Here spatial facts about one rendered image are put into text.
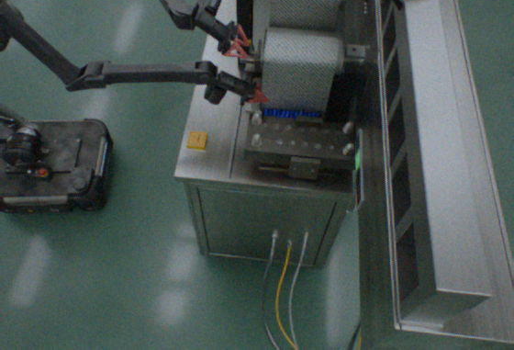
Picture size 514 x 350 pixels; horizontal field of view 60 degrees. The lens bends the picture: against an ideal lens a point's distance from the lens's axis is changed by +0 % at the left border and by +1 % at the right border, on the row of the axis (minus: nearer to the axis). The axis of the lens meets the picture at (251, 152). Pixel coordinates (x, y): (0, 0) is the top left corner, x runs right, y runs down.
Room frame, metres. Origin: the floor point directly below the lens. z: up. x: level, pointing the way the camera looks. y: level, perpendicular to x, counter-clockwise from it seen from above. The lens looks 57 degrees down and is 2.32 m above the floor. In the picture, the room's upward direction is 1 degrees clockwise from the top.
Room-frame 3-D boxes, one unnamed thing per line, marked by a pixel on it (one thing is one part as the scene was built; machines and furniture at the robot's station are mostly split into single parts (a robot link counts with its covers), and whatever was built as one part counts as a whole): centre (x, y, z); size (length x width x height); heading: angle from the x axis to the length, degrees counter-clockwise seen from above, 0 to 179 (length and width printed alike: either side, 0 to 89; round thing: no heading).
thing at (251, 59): (1.16, 0.00, 1.05); 0.06 x 0.05 x 0.31; 84
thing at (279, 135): (0.92, -0.18, 1.00); 0.40 x 0.16 x 0.06; 84
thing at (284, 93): (1.05, -0.15, 1.11); 0.23 x 0.01 x 0.18; 84
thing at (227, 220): (2.05, -0.18, 0.43); 2.52 x 0.64 x 0.86; 174
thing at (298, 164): (0.83, -0.19, 0.97); 0.10 x 0.03 x 0.11; 84
